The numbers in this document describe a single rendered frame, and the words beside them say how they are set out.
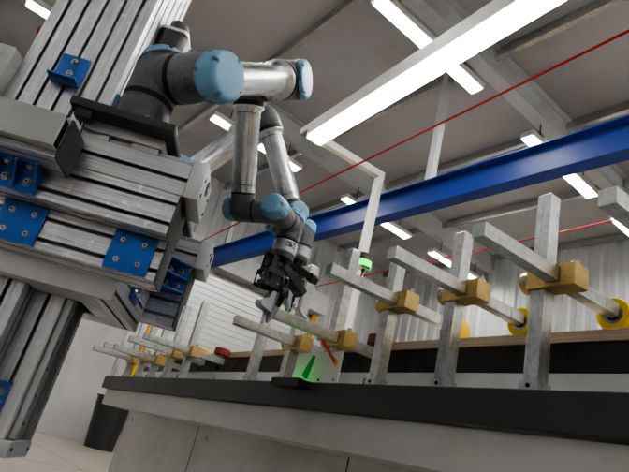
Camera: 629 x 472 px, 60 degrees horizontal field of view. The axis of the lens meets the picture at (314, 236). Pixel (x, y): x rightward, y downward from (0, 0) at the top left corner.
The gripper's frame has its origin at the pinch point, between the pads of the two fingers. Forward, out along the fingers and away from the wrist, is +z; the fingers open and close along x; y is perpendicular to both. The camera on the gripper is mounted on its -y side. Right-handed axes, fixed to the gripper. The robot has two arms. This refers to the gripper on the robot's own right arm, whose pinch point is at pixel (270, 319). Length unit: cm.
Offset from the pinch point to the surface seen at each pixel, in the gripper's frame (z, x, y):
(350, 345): -1.1, 5.0, -26.8
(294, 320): -2.1, 1.5, -7.2
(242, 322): -1.8, -23.5, -2.5
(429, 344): -7.3, 19.1, -45.5
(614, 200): -11, 101, 0
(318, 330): -2.5, 1.5, -16.4
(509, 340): -7, 49, -45
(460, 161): -420, -353, -402
